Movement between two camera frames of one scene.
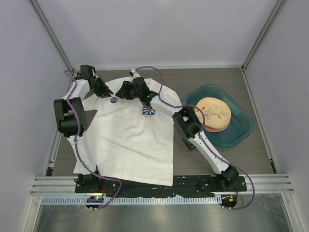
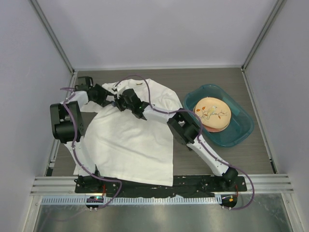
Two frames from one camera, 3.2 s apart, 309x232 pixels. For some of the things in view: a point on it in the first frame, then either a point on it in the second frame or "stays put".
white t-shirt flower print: (128, 139) stays put
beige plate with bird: (217, 113) stays put
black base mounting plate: (210, 186) stays put
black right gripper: (123, 92) -> (117, 101)
